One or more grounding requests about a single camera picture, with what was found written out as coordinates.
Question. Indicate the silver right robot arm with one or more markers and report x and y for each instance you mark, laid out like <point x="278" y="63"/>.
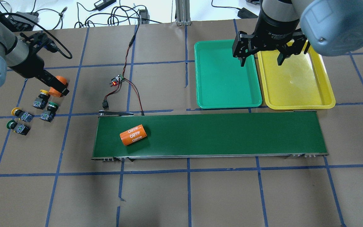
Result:
<point x="330" y="27"/>

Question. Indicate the yellow push button lower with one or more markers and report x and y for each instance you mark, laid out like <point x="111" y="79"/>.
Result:
<point x="22" y="115"/>

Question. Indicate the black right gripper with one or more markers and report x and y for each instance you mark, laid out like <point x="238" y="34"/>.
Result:
<point x="276" y="26"/>

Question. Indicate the yellow push button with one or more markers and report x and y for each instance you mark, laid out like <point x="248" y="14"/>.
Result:
<point x="42" y="100"/>
<point x="22" y="115"/>

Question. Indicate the green push button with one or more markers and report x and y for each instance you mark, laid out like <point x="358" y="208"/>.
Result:
<point x="50" y="112"/>
<point x="17" y="127"/>

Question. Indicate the small circuit board with wires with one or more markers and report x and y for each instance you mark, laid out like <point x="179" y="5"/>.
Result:
<point x="118" y="80"/>

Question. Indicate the black power adapter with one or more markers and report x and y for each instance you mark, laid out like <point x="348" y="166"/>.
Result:
<point x="103" y="4"/>

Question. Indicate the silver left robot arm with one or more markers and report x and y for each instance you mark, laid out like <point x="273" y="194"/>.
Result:
<point x="21" y="55"/>

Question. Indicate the orange cylinder marked 4680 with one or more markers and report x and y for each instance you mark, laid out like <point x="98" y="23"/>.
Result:
<point x="133" y="135"/>

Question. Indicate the aluminium frame post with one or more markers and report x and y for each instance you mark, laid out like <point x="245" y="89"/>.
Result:
<point x="183" y="13"/>

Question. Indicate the black usb hub box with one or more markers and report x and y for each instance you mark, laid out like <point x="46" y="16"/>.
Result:
<point x="143" y="16"/>

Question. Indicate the plain orange cylinder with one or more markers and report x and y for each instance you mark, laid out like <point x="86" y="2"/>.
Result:
<point x="59" y="87"/>

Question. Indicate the yellow plastic tray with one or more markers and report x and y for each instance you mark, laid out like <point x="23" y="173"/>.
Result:
<point x="301" y="82"/>

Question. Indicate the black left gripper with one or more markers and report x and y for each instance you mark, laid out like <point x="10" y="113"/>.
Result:
<point x="30" y="67"/>

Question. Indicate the yellow push button upper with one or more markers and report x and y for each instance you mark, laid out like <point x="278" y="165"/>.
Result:
<point x="42" y="100"/>

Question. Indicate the green conveyor belt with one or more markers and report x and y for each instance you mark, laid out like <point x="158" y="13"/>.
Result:
<point x="212" y="135"/>

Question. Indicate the green plastic tray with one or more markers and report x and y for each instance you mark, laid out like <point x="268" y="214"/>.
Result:
<point x="221" y="82"/>

